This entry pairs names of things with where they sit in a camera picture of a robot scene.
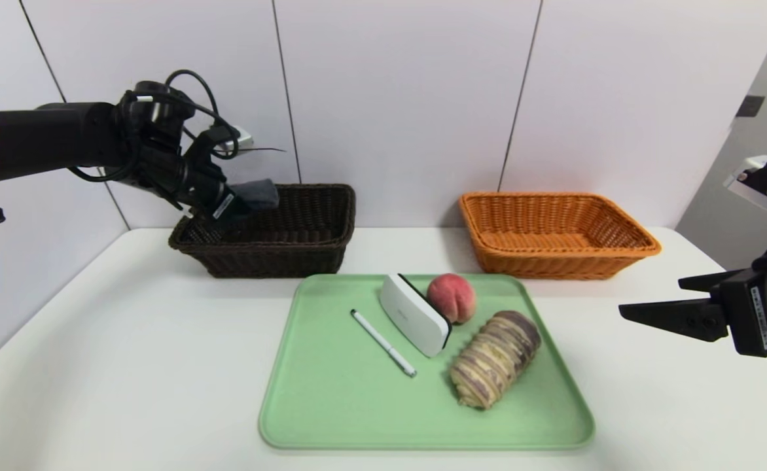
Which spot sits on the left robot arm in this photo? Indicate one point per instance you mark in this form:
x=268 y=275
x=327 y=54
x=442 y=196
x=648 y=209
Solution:
x=50 y=137

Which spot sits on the dark grey fabric pouch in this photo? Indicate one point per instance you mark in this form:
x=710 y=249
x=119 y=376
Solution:
x=262 y=193

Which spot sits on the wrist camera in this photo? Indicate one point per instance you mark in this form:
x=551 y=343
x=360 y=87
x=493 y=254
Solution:
x=756 y=183
x=243 y=139

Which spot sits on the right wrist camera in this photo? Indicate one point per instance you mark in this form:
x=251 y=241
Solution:
x=756 y=183

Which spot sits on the light green plastic tray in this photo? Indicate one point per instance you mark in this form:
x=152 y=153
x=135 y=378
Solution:
x=357 y=412

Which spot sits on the white whiteboard eraser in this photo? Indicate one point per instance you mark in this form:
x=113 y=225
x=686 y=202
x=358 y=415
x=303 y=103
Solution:
x=413 y=317

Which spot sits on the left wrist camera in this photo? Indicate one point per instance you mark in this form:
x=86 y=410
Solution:
x=243 y=139

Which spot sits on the white pen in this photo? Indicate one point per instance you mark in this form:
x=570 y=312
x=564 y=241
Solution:
x=383 y=342

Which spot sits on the orange wicker basket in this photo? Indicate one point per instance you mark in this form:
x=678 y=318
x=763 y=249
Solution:
x=553 y=261

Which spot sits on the black wall fixture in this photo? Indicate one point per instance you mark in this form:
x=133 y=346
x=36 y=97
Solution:
x=750 y=106

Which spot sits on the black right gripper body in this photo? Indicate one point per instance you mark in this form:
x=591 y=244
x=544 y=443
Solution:
x=754 y=318

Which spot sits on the dark brown wicker basket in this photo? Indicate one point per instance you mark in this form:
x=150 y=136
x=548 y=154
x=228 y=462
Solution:
x=292 y=255

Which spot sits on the striped purple bread roll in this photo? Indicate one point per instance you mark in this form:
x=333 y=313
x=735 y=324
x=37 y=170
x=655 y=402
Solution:
x=495 y=360

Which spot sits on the pink peach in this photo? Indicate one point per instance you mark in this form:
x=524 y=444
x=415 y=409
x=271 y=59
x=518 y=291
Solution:
x=452 y=297

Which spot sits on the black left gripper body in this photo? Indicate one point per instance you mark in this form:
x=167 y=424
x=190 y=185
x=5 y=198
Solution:
x=224 y=205

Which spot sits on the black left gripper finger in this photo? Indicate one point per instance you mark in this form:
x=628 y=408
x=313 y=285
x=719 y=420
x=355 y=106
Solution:
x=240 y=201

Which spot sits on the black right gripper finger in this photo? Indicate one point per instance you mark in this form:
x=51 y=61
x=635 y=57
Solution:
x=714 y=281
x=684 y=317

